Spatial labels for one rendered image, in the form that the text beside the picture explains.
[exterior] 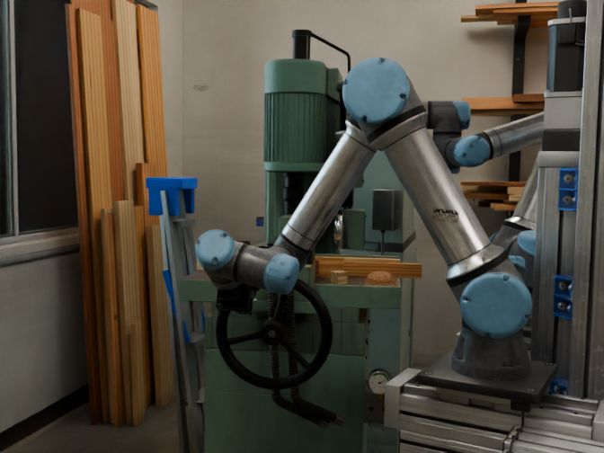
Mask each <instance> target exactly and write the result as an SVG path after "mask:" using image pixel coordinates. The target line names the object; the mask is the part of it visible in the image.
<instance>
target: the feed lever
mask: <svg viewBox="0 0 604 453"><path fill-rule="evenodd" d="M343 83H344V81H340V82H338V83H337V85H336V90H337V92H338V93H339V94H340V102H341V130H346V122H345V121H346V117H345V106H344V103H343V98H342V87H343ZM341 207H343V209H348V208H352V207H353V189H352V190H351V192H350V194H349V195H348V197H347V198H346V200H345V201H344V202H343V204H342V205H341Z"/></svg>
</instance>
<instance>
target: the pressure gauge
mask: <svg viewBox="0 0 604 453"><path fill-rule="evenodd" d="M384 380H385V381H384ZM390 380H391V376H390V374H389V373H388V372H387V371H386V370H385V369H374V370H372V371H371V372H370V373H369V378H368V387H369V390H370V391H371V392H372V393H374V394H376V395H377V399H382V395H383V394H384V393H385V384H386V383H387V382H388V381H390ZM382 381H383V382H382ZM378 382H382V383H380V384H379V383H378Z"/></svg>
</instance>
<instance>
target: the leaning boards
mask: <svg viewBox="0 0 604 453"><path fill-rule="evenodd" d="M65 9H66V24H67V52H68V66H69V81H70V96H71V111H72V125H73V140H74V154H75V183H76V197H77V212H78V226H79V241H80V255H81V271H82V285H83V300H84V328H85V342H86V357H87V372H88V386H89V401H90V415H91V425H95V424H96V423H98V422H100V421H101V420H103V422H107V421H110V422H111V423H114V427H118V426H120V425H121V424H122V423H124V422H127V423H130V424H131V423H133V425H135V426H138V425H139V424H140V423H142V422H143V421H144V420H145V414H146V413H147V412H146V408H147V407H148V406H149V405H151V404H152V396H155V402H156V407H157V408H163V407H164V406H166V405H167V404H169V403H170V402H171V401H172V400H173V399H174V398H175V390H174V380H173V360H172V350H171V340H170V329H169V319H168V309H167V299H166V288H165V281H164V276H163V273H162V271H164V259H163V248H162V238H161V228H160V218H159V216H151V215H149V213H148V188H147V187H146V178H147V177H168V172H167V157H166V143H165V129H164V97H163V80H162V66H161V52H160V34H159V20H158V13H155V12H153V11H151V10H149V9H147V8H145V7H144V6H142V5H140V4H138V5H134V0H70V4H65Z"/></svg>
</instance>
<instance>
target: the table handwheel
mask: <svg viewBox="0 0 604 453"><path fill-rule="evenodd" d="M293 289H294V290H296V291H298V292H299V293H301V294H302V295H303V296H304V297H306V298H307V299H308V300H309V302H310V303H311V304H312V305H313V307H314V308H315V311H316V312H317V314H318V317H319V320H320V324H321V341H320V346H319V349H318V351H317V353H316V355H315V357H314V358H313V360H312V361H311V362H310V363H308V362H307V361H306V360H305V359H304V358H303V357H302V356H301V355H300V354H299V353H298V352H297V351H296V350H295V348H294V347H293V346H292V345H291V344H290V343H289V342H288V341H287V340H286V339H285V338H284V337H285V336H286V333H287V326H286V321H287V320H286V317H285V316H286V315H285V314H286V313H282V312H283V308H284V305H285V301H286V298H287V295H288V294H287V295H284V294H280V299H279V303H278V305H277V309H276V312H275V315H274V317H273V318H271V319H269V320H267V321H266V322H265V323H264V325H263V326H262V328H261V330H260V331H259V332H255V333H249V334H246V335H242V336H237V337H233V338H228V339H227V320H228V317H229V314H230V311H231V309H232V308H231V307H230V310H224V309H223V308H222V315H221V314H220V313H219V312H218V316H217V321H216V339H217V344H218V348H219V351H220V353H221V356H222V358H223V359H224V361H225V363H226V364H227V365H228V367H230V369H231V370H232V371H233V372H234V373H235V374H236V375H237V376H239V377H240V378H241V379H242V380H244V381H245V382H247V383H249V384H251V385H253V386H257V387H260V388H265V389H272V390H280V389H287V388H291V387H294V386H298V385H300V384H303V383H304V382H306V381H308V380H309V379H310V378H311V377H312V376H314V375H315V374H316V373H317V372H318V370H319V369H320V368H321V367H322V366H323V365H324V363H325V361H326V359H327V357H328V355H329V352H330V349H331V347H332V342H333V324H332V319H331V316H330V313H329V311H328V308H327V306H326V304H325V303H324V301H323V300H322V298H321V297H320V296H319V295H318V293H317V292H316V291H315V290H314V289H313V288H311V287H310V286H309V285H308V284H306V283H305V282H304V281H303V280H300V279H297V281H296V284H295V286H294V288H293ZM260 338H262V340H263V341H264V342H265V343H266V344H268V345H278V344H281V345H282V346H283V347H284V348H285V349H286V350H287V351H288V352H289V353H290V354H291V355H292V356H293V357H294V358H295V359H296V360H297V361H298V362H299V363H300V364H301V365H302V367H303V368H304V369H302V370H301V371H299V372H298V373H297V374H294V375H292V376H289V377H281V378H271V377H262V376H259V375H257V374H255V373H253V372H252V371H250V370H249V369H247V368H246V367H244V366H243V365H242V364H241V363H240V362H239V361H238V359H237V358H236V357H235V355H234V353H233V352H232V350H231V348H230V345H232V344H236V343H239V342H246V341H250V340H255V339H260Z"/></svg>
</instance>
